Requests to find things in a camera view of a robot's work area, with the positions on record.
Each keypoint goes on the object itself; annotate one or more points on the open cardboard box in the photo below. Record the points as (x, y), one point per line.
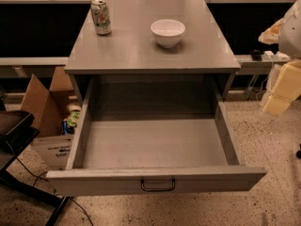
(49, 107)

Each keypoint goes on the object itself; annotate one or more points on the grey cabinet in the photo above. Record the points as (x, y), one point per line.
(131, 48)

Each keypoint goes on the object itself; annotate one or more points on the black adapter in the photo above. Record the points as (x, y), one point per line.
(256, 55)

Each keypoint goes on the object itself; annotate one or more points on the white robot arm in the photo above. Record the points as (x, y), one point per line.
(286, 32)

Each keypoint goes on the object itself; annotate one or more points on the colourful items in box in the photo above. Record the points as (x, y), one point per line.
(69, 124)

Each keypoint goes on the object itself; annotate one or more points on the black drawer handle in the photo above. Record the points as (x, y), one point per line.
(158, 186)

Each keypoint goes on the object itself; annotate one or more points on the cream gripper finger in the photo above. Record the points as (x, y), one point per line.
(283, 87)

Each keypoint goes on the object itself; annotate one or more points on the open grey top drawer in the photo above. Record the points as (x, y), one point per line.
(153, 130)

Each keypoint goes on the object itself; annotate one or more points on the black office chair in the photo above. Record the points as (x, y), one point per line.
(16, 133)

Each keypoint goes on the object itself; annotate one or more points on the white ceramic bowl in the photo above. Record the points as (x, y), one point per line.
(167, 32)

